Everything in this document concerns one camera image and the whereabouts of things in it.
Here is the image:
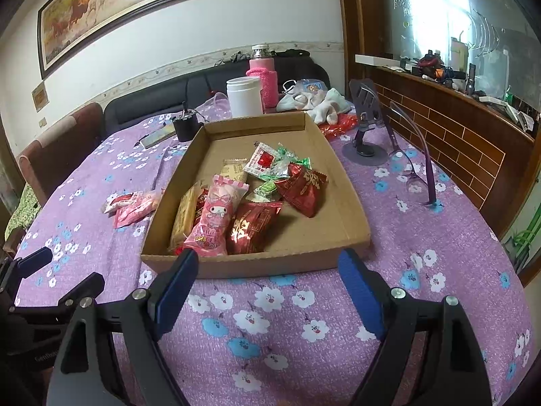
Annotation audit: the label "purple floral tablecloth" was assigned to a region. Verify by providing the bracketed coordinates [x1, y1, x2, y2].
[13, 110, 533, 406]

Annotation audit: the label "pink character snack packet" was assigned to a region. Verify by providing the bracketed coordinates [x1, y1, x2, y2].
[183, 175, 249, 257]

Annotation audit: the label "red black tool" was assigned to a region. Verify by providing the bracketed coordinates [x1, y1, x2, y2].
[412, 50, 447, 80]

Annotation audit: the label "blue yellow notebook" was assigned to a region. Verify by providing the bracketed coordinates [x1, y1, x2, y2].
[141, 126, 177, 150]

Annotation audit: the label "small framed wall plaque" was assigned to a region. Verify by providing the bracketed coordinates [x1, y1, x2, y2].
[31, 84, 49, 113]

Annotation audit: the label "red plastic bag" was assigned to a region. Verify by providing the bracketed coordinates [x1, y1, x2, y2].
[316, 113, 361, 141]

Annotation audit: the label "wooden stool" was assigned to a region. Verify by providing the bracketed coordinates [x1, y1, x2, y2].
[2, 226, 27, 260]

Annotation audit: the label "dark red snack bag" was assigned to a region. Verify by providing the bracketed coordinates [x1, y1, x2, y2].
[225, 201, 285, 255]
[274, 164, 329, 219]

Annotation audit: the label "shallow cardboard tray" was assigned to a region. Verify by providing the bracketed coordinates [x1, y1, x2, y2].
[140, 111, 372, 280]

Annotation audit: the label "clear plastic cup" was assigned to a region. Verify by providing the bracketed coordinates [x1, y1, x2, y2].
[205, 92, 233, 122]

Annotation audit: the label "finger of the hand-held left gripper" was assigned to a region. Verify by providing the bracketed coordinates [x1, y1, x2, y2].
[8, 273, 105, 320]
[0, 246, 53, 301]

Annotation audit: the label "pink sleeved bottle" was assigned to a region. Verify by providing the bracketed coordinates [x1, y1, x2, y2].
[246, 44, 280, 110]

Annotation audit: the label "white red-print snack packet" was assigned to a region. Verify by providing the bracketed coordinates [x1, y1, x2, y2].
[242, 141, 280, 179]

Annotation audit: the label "dark clothes pile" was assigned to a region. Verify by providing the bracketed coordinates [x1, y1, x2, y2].
[215, 48, 312, 67]

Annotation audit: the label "grey phone stand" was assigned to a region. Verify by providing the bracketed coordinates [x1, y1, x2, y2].
[342, 78, 399, 168]

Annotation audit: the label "green cable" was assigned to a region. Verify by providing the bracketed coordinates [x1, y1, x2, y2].
[512, 227, 534, 258]

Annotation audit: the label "white flat box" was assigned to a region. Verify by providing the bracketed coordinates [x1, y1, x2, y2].
[355, 53, 392, 67]

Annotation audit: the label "framed horse painting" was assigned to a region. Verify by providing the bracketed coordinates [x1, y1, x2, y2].
[37, 0, 199, 80]

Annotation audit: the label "yellow biscuit packet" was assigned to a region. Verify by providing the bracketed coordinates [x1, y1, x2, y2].
[221, 158, 251, 183]
[168, 183, 200, 251]

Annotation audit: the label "wall mirror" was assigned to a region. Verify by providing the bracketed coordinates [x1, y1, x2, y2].
[355, 0, 541, 116]

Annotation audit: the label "green patterned cushion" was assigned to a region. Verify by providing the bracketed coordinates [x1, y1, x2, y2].
[4, 184, 40, 243]

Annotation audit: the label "wooden sideboard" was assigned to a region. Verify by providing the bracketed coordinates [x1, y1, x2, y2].
[336, 0, 541, 243]

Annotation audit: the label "black round pot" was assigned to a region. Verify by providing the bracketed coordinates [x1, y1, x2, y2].
[172, 101, 205, 143]

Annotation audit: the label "black leather sofa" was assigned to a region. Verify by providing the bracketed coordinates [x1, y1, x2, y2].
[103, 57, 331, 137]

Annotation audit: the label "white plastic jar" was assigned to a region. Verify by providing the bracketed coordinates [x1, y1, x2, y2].
[226, 77, 264, 118]

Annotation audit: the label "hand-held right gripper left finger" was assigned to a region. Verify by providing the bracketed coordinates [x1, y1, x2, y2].
[46, 249, 199, 406]

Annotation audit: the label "brown armchair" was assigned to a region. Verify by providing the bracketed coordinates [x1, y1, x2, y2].
[17, 102, 105, 209]

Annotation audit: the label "small red snack packet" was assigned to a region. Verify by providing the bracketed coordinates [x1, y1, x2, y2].
[193, 187, 211, 226]

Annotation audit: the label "white cloth bundle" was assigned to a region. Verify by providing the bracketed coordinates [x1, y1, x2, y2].
[277, 88, 354, 124]

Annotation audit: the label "purple translucent eyeglasses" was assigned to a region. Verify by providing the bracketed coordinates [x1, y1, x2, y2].
[388, 100, 439, 209]

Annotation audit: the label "blue printed packet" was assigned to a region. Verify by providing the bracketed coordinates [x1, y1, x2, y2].
[291, 78, 327, 99]

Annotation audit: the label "small white red sachet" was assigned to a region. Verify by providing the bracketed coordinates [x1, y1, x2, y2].
[102, 191, 137, 215]

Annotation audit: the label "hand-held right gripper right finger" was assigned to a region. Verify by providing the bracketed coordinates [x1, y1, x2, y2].
[338, 249, 493, 406]

